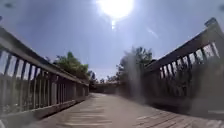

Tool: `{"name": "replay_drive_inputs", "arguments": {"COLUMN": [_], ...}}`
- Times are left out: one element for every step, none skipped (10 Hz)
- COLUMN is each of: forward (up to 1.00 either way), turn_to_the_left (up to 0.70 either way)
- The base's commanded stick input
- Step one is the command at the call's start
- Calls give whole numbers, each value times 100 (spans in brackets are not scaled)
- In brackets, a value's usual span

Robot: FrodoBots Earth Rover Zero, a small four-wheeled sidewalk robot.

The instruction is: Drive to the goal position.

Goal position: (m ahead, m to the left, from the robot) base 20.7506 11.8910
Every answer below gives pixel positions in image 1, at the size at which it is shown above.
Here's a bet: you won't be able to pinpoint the wooden railing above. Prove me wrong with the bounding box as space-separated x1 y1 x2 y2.
0 26 91 128
91 17 224 118

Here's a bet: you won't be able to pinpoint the green trees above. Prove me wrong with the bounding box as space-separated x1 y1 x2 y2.
106 46 158 84
53 51 98 83

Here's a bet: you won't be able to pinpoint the wooden boardwalk deck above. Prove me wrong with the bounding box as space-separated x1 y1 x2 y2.
19 92 224 128

